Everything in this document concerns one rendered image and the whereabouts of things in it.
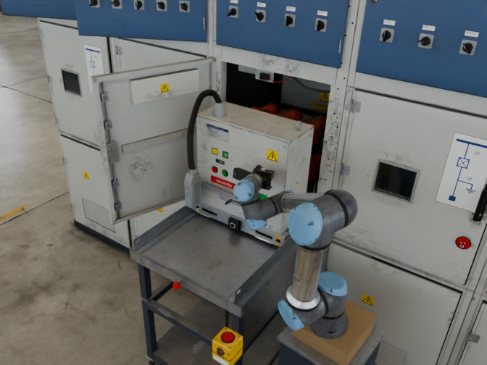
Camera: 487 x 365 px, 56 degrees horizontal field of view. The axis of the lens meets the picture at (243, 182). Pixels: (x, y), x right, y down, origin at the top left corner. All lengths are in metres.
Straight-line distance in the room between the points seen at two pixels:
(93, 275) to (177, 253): 1.36
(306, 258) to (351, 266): 0.92
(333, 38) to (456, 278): 1.13
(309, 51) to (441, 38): 0.52
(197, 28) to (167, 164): 0.69
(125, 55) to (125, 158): 0.71
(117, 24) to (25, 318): 1.86
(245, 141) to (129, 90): 0.57
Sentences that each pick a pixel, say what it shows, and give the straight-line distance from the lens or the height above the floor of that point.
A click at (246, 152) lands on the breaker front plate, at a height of 1.28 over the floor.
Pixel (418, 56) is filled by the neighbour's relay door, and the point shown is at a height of 1.75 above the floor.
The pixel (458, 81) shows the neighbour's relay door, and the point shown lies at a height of 1.69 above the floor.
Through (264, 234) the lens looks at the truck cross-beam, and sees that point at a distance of 2.15.
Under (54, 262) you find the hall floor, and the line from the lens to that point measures 3.58.
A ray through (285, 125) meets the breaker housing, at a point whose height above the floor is 1.39.
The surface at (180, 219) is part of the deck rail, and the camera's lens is 2.32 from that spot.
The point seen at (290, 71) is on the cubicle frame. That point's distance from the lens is 2.10.
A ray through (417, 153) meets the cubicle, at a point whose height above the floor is 1.38.
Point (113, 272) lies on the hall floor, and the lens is 3.38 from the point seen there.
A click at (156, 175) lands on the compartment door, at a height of 1.02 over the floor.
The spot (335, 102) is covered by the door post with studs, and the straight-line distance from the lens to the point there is 2.03.
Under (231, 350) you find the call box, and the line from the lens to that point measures 1.66.
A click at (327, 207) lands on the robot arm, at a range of 1.35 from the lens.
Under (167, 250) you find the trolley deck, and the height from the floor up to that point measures 0.85.
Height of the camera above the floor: 2.16
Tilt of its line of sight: 30 degrees down
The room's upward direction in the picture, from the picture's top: 2 degrees clockwise
